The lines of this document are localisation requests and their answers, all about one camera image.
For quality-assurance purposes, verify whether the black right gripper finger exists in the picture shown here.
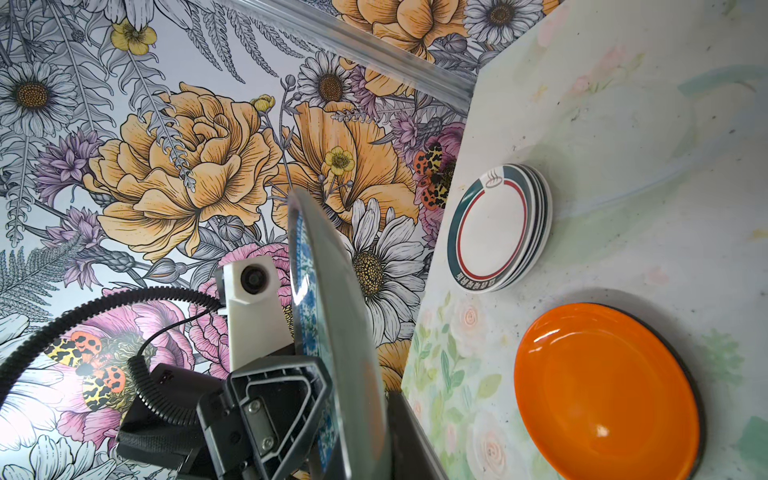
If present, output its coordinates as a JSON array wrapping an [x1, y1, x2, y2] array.
[[387, 392, 448, 480]]

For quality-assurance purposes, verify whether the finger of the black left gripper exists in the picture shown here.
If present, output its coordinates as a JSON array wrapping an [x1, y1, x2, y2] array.
[[227, 355, 332, 479]]

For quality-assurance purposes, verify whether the black plate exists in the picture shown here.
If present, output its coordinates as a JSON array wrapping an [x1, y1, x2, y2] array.
[[611, 306, 708, 480]]

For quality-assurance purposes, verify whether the teal blue patterned plate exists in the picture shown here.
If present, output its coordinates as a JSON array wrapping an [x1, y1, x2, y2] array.
[[288, 188, 392, 479]]

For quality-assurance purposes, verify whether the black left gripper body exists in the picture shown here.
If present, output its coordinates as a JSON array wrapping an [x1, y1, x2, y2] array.
[[117, 362, 258, 479]]

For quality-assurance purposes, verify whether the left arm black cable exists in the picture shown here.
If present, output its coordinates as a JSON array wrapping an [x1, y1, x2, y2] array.
[[0, 285, 226, 427]]

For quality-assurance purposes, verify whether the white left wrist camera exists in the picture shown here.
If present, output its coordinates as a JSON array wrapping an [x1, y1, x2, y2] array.
[[215, 256, 293, 371]]

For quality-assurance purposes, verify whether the orange plate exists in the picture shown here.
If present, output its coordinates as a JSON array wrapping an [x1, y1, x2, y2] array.
[[514, 303, 699, 479]]

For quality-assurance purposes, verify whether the rearmost green red rimmed plate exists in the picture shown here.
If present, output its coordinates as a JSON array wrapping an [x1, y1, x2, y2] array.
[[446, 164, 553, 293]]

